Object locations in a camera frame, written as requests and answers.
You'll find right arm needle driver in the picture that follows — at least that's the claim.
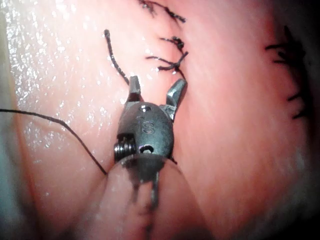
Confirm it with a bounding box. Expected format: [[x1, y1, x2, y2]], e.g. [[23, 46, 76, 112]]
[[113, 100, 175, 162]]

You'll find right arm needle driver jaw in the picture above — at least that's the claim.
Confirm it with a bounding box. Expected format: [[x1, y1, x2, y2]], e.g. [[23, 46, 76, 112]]
[[160, 78, 188, 123], [126, 75, 145, 104]]

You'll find black thread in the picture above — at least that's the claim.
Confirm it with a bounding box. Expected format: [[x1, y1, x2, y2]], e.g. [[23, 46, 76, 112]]
[[0, 29, 181, 176]]

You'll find black stitching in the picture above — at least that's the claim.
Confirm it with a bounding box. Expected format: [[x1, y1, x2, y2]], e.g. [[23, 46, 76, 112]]
[[264, 24, 311, 120], [138, 0, 190, 79]]

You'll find tissue pad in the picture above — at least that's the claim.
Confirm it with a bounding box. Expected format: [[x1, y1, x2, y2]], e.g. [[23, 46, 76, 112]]
[[0, 0, 320, 240]]

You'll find blue-green cloth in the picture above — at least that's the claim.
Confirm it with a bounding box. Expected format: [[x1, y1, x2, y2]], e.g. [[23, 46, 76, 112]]
[[0, 9, 25, 240]]

